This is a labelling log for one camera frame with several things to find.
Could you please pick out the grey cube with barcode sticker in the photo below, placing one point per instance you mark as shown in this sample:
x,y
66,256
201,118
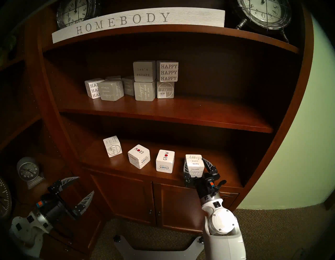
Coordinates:
x,y
165,90

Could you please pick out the grey cube happy looks good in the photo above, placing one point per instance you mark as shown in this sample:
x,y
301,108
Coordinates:
x,y
144,91

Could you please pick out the pale grey cube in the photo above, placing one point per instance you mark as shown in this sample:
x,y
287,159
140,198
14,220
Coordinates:
x,y
113,77

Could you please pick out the grey cube always choose happy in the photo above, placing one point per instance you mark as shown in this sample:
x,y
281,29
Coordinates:
x,y
111,90

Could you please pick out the small grey alarm clock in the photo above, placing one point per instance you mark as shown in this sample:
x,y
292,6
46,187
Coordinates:
x,y
27,170

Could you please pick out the large dark round clock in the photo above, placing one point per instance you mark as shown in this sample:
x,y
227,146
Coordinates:
x,y
4,199

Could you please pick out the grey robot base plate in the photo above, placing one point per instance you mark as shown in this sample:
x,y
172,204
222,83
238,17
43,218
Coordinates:
x,y
157,255

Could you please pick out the white HAPPY HAPPY HAPPY cube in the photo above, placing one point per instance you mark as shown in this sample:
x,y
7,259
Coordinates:
x,y
168,72
91,87

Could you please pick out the grey cube let's escape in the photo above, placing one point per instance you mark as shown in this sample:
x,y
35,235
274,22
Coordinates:
x,y
144,72

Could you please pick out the grey cube faint script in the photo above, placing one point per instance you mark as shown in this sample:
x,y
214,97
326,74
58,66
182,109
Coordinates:
x,y
128,85

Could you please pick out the dark wooden side shelf unit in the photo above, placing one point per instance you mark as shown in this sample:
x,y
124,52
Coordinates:
x,y
78,222

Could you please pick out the green plant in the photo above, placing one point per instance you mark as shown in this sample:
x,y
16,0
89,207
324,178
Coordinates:
x,y
10,43

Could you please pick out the white GROW world cube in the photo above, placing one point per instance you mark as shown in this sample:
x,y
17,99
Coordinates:
x,y
165,162
138,157

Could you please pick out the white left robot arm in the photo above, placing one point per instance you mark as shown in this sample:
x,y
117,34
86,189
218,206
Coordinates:
x,y
23,230

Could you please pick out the dark wooden furniture corner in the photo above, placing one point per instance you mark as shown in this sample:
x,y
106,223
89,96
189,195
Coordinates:
x,y
330,203

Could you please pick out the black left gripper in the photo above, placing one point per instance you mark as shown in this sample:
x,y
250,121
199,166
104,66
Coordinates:
x,y
56,208

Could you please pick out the brown wooden cabinet door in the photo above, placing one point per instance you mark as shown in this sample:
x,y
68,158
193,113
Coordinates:
x,y
125,196
178,207

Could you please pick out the white cube circled happy script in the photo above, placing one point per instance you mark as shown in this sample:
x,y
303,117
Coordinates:
x,y
112,148

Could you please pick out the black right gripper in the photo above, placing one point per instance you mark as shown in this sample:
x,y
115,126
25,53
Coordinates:
x,y
204,186

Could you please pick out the white cube think happy thoughts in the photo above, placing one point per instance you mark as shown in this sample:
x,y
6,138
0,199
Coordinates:
x,y
195,163

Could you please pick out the brown wooden bookshelf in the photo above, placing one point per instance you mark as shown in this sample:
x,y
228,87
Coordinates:
x,y
183,110

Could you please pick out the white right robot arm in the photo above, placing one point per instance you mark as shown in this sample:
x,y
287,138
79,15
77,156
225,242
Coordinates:
x,y
222,228

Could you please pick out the white HOMEBODY wooden sign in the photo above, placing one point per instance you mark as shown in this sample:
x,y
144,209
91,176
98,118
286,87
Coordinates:
x,y
146,18

